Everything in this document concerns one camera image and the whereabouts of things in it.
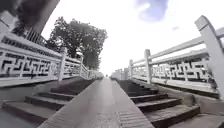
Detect large dark green tree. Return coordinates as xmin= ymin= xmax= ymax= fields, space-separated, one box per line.
xmin=46 ymin=16 xmax=109 ymax=71

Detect grey stone ramp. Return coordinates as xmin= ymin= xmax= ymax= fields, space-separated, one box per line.
xmin=37 ymin=76 xmax=156 ymax=128

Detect grey stone stairs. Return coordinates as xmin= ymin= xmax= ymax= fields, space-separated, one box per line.
xmin=0 ymin=78 xmax=96 ymax=126
xmin=116 ymin=79 xmax=202 ymax=128

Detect white stone railing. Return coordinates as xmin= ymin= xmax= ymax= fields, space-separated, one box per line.
xmin=109 ymin=14 xmax=224 ymax=102
xmin=0 ymin=11 xmax=105 ymax=89

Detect building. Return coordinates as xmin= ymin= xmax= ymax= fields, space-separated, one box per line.
xmin=0 ymin=0 xmax=62 ymax=46

